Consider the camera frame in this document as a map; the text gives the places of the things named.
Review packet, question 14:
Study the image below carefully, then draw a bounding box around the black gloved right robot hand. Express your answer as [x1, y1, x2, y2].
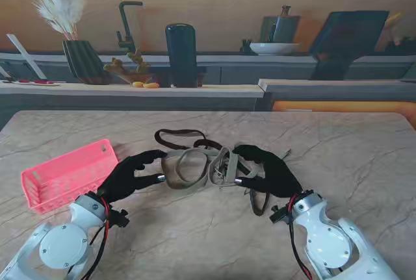
[232, 144, 304, 201]

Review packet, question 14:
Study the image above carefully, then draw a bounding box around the dark ribbed vase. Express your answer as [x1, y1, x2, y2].
[62, 40, 108, 85]

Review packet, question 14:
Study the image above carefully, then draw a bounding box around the white leaning board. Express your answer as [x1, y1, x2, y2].
[6, 33, 48, 80]

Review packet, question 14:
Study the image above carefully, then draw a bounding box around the grey ceramic jug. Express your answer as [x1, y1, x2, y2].
[259, 5, 302, 44]

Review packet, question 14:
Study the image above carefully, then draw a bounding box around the red black arm cable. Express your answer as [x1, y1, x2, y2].
[287, 194, 315, 280]
[83, 197, 113, 280]

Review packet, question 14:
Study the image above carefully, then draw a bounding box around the black kitchen faucet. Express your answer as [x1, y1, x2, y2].
[116, 1, 144, 54]

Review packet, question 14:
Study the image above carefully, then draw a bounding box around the dark low tray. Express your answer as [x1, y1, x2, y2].
[148, 65, 208, 88]

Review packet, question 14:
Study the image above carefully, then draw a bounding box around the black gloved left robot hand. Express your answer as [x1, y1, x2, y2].
[96, 149, 169, 205]

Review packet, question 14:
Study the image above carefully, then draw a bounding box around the plate with red food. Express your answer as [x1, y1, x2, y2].
[11, 79, 62, 87]

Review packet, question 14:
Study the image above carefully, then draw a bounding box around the cactus plant in bowl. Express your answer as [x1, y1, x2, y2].
[103, 48, 153, 85]

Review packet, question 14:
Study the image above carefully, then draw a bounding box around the white pampas grass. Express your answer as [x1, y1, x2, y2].
[0, 0, 88, 41]

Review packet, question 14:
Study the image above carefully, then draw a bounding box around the tall black cylinder container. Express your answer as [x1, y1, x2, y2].
[164, 23, 198, 88]

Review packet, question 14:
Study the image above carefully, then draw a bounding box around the dark brown woven belt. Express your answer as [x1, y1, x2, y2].
[153, 128, 270, 218]

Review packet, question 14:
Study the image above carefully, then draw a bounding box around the white ceramic bowl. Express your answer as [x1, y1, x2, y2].
[249, 42, 302, 56]

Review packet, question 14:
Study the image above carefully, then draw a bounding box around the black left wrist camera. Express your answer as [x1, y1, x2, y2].
[109, 208, 130, 229]

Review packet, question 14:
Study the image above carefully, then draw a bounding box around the dark tilted panel stand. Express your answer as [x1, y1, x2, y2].
[307, 10, 390, 81]

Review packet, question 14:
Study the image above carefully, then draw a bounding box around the beige woven belt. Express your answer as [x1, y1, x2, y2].
[161, 146, 293, 192]

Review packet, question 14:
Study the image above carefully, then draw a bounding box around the red black right arm cable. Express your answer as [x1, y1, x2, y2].
[287, 194, 315, 280]

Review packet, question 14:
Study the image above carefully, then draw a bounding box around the pink plastic storage basket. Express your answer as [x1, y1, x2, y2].
[20, 138, 120, 215]

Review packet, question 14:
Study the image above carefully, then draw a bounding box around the red black left arm cable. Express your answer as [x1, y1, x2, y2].
[83, 197, 113, 280]

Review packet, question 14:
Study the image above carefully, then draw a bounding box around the grey kitchen counter wood top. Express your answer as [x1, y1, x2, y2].
[0, 51, 416, 130]

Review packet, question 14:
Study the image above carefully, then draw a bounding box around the yellow wooden spatula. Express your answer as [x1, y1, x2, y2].
[385, 12, 406, 45]

